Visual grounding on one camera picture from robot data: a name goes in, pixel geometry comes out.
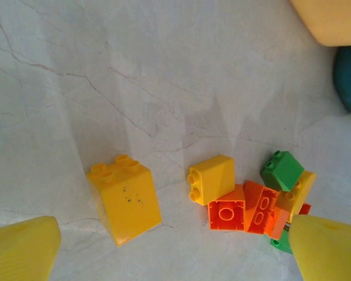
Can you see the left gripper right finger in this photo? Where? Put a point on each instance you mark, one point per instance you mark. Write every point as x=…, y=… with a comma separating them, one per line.
x=330, y=254

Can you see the long yellow lego brick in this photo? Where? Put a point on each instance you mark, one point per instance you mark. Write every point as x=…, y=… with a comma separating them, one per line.
x=302, y=187

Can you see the green lego brick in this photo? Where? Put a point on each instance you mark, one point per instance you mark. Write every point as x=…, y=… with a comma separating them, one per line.
x=286, y=172
x=280, y=244

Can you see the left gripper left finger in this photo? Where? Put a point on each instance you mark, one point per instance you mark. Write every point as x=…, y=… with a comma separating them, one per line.
x=20, y=251

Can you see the orange lego brick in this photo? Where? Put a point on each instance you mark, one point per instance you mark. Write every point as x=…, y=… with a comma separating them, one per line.
x=261, y=209
x=226, y=216
x=279, y=224

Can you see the yellow plastic container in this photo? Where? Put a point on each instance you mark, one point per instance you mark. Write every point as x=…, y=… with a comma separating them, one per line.
x=330, y=20

